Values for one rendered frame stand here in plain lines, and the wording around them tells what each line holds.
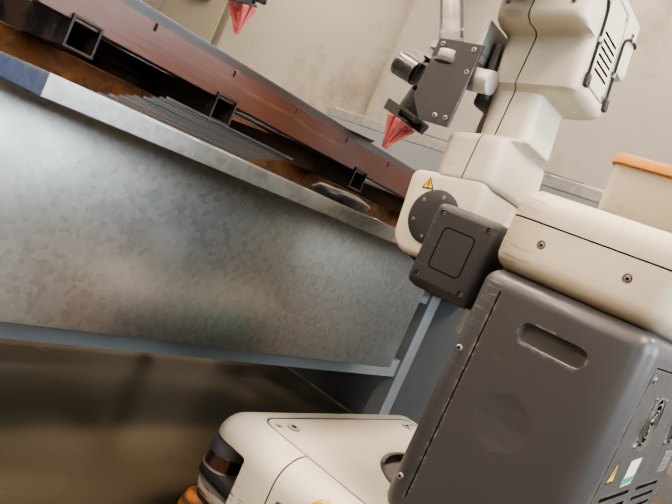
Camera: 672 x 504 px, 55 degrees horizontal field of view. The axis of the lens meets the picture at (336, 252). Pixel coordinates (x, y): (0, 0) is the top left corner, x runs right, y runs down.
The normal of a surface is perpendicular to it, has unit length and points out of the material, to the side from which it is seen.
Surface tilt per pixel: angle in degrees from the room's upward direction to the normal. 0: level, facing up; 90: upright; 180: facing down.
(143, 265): 90
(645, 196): 92
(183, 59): 90
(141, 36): 90
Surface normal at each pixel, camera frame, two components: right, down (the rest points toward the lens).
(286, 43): -0.59, -0.21
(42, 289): 0.70, 0.36
